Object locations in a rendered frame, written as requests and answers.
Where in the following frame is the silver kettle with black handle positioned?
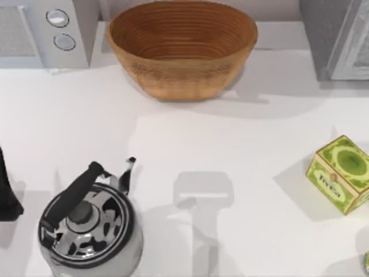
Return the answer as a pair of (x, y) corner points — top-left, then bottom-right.
(37, 156), (144, 277)

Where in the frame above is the green tea box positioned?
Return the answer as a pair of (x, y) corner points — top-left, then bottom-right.
(306, 135), (369, 216)

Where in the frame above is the large round microwave knob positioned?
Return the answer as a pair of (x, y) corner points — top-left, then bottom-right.
(46, 9), (70, 27)

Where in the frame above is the pale microwave oven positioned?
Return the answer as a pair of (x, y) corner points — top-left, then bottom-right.
(0, 0), (100, 69)

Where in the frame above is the brown wooden basket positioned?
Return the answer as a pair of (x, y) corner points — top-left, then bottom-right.
(106, 0), (259, 102)

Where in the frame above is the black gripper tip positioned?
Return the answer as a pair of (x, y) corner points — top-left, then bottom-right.
(0, 147), (25, 222)

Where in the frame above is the small round microwave knob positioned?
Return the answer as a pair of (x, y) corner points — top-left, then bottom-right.
(53, 33), (77, 51)

